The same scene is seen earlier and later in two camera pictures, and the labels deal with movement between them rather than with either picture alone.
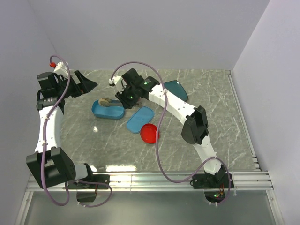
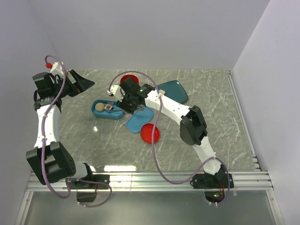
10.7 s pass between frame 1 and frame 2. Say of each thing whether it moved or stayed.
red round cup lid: stayed
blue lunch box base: stayed
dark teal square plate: stayed
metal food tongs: moved
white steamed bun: moved
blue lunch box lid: stayed
